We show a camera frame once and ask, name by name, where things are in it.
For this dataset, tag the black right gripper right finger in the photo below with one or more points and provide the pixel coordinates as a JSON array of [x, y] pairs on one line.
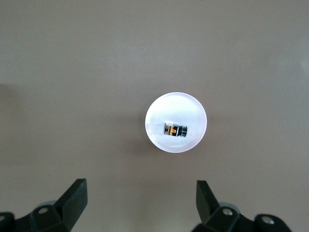
[[207, 205]]

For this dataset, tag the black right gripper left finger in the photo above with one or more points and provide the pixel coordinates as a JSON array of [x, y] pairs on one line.
[[70, 205]]

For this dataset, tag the orange and black switch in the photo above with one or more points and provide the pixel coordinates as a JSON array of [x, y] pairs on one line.
[[175, 130]]

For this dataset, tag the pink round plate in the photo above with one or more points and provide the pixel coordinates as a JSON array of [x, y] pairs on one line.
[[175, 108]]

